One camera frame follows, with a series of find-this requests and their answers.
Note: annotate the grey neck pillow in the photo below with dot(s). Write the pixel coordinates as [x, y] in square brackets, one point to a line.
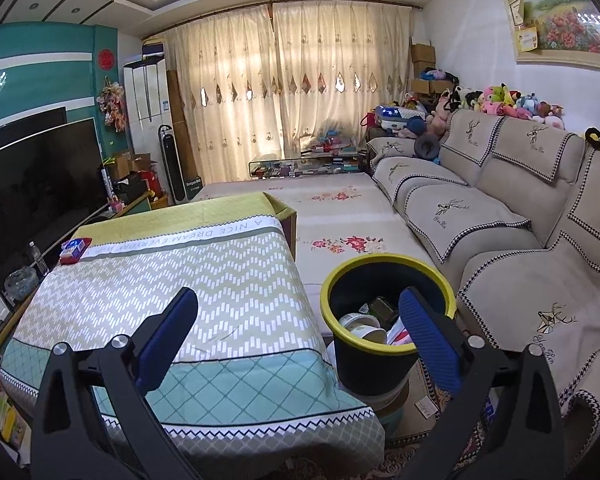
[426, 147]

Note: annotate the shelf of colourful books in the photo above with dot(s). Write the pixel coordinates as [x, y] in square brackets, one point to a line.
[2, 405]

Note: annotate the row of plush toys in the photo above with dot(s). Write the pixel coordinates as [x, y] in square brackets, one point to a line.
[500, 102]

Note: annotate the black tower fan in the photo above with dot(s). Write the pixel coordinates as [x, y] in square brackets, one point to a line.
[171, 165]

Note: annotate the cream patterned curtain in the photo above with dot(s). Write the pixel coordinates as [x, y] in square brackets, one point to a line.
[220, 95]
[340, 70]

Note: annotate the patterned green white tablecloth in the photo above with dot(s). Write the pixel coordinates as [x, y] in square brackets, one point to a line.
[180, 270]

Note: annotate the beige sofa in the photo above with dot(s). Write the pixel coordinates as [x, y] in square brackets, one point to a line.
[480, 220]

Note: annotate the low glass shelf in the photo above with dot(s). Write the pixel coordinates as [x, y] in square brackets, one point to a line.
[305, 167]

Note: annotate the dark box with yellow edge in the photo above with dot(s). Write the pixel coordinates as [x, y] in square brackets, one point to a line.
[153, 50]

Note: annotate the flat black television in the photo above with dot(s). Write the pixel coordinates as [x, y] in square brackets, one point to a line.
[25, 122]

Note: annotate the red round wall decal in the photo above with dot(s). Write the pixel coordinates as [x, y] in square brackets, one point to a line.
[106, 58]

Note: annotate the red canister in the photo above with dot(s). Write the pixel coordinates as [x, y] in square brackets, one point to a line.
[148, 184]

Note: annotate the large curved television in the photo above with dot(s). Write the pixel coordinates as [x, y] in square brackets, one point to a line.
[35, 195]

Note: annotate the clear water bottle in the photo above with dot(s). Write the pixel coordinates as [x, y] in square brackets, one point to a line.
[39, 260]

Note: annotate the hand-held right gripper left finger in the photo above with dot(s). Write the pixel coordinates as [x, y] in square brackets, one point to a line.
[167, 340]

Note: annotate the hanging flower decoration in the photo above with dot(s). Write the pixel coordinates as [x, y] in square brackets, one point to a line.
[111, 105]

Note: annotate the blue white toy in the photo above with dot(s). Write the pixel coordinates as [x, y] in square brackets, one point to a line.
[394, 119]

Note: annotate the white standing air conditioner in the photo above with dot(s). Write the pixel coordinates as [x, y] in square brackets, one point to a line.
[147, 105]

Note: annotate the dark green box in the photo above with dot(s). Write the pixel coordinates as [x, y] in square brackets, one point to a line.
[193, 188]

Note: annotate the framed flower painting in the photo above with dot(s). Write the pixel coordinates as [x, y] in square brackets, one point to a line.
[565, 15]

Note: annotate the small brown box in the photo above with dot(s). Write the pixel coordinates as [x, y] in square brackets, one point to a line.
[382, 310]

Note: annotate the large cardboard box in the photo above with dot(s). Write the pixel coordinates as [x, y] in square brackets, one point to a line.
[290, 232]

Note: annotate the white long box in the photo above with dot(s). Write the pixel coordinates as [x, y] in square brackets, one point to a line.
[108, 184]

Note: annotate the beige floral mat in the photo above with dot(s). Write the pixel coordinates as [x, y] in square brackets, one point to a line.
[340, 210]

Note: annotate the clear glass bowl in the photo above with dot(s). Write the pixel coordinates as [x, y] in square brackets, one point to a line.
[21, 284]

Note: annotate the red packet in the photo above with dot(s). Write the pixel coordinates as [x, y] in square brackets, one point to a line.
[401, 336]

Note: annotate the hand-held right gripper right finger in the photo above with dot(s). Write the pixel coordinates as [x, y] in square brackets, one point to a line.
[430, 345]

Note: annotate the red blue tissue pack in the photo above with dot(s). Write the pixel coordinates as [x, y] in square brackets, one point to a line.
[75, 251]

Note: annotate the black bin with yellow rim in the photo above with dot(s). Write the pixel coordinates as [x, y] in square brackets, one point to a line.
[375, 365]

